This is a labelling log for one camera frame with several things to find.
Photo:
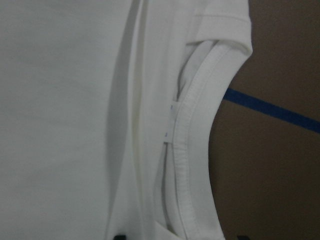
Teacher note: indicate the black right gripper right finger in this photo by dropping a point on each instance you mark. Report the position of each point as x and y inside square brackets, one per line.
[242, 237]

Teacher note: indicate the white long-sleeve printed shirt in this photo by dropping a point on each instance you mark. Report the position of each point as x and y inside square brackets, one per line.
[106, 109]

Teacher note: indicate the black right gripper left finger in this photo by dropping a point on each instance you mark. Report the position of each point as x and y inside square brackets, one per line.
[120, 237]

